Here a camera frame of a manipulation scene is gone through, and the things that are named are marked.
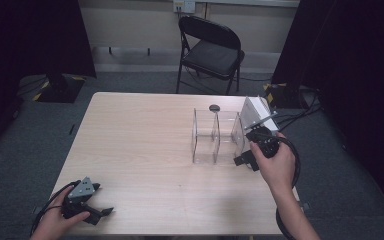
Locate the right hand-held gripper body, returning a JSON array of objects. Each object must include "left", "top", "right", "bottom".
[{"left": 233, "top": 112, "right": 280, "bottom": 172}]

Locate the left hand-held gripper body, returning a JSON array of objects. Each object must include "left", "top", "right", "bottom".
[{"left": 61, "top": 176, "right": 97, "bottom": 220}]

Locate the white box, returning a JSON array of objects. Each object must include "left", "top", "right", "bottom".
[{"left": 239, "top": 96, "right": 280, "bottom": 133}]

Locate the clear acrylic book rack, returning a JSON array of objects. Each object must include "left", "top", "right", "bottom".
[{"left": 191, "top": 107, "right": 253, "bottom": 165}]

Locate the person's right hand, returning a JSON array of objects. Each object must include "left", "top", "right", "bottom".
[{"left": 249, "top": 132, "right": 297, "bottom": 198}]

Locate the person's left hand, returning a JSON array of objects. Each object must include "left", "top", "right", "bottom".
[{"left": 29, "top": 186, "right": 91, "bottom": 240}]

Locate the black stand base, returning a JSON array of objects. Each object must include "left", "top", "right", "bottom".
[
  {"left": 36, "top": 73, "right": 86, "bottom": 104},
  {"left": 263, "top": 82, "right": 301, "bottom": 109}
]

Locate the black folding chair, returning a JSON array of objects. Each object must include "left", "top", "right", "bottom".
[{"left": 175, "top": 15, "right": 246, "bottom": 96}]

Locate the black curtain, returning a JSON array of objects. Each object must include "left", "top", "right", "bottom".
[
  {"left": 271, "top": 0, "right": 384, "bottom": 221},
  {"left": 0, "top": 0, "right": 97, "bottom": 158}
]

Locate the left hand-held gripper cable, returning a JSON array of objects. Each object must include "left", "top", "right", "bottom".
[{"left": 29, "top": 179, "right": 81, "bottom": 238}]

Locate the hand-held gripper cable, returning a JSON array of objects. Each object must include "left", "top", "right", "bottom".
[
  {"left": 263, "top": 134, "right": 302, "bottom": 240},
  {"left": 29, "top": 179, "right": 81, "bottom": 238}
]

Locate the right hand-held gripper cable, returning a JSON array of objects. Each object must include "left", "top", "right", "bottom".
[{"left": 263, "top": 134, "right": 302, "bottom": 240}]

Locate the bundle of black floor cables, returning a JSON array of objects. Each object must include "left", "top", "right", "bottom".
[{"left": 274, "top": 88, "right": 323, "bottom": 131}]

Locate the white wall outlet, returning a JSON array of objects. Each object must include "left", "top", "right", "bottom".
[{"left": 173, "top": 0, "right": 196, "bottom": 14}]

